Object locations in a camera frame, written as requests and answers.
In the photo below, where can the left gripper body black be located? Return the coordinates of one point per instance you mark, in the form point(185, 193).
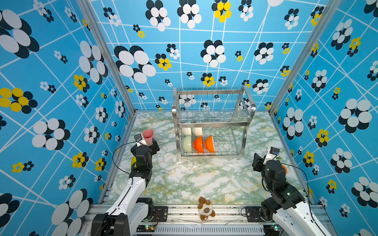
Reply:
point(152, 149)

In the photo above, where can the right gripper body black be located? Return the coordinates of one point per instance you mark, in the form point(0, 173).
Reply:
point(259, 166)

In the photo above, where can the light green bowl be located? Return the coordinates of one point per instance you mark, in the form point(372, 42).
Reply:
point(187, 143)

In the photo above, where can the cream bowl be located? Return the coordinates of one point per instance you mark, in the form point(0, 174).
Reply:
point(197, 131)
point(187, 131)

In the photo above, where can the white bowl orange outside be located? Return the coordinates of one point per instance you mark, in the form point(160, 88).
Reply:
point(209, 144)

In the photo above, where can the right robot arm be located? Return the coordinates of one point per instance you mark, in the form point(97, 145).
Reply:
point(286, 206)

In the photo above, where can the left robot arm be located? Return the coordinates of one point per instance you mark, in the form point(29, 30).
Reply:
point(130, 209)

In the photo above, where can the steel two-tier dish rack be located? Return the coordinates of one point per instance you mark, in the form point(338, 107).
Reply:
point(226, 114)

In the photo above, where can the pink cup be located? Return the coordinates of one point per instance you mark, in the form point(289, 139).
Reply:
point(148, 136)

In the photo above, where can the yellow green fruit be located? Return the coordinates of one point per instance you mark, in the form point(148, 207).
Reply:
point(133, 163)

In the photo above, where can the brown white plush toy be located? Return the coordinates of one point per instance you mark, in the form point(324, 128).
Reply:
point(205, 209)

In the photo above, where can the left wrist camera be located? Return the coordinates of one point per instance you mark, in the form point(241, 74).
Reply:
point(139, 140)

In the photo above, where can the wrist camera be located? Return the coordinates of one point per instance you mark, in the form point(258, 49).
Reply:
point(272, 154)
point(139, 140)

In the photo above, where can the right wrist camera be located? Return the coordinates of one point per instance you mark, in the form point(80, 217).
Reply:
point(272, 154)

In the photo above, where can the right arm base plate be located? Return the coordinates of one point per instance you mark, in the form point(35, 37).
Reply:
point(257, 214)

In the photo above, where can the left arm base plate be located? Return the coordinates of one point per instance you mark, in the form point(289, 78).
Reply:
point(160, 214)

